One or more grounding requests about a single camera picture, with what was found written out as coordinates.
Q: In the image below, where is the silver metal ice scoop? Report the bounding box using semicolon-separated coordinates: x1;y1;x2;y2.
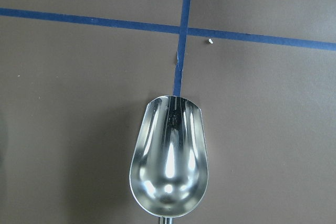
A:
129;95;208;223

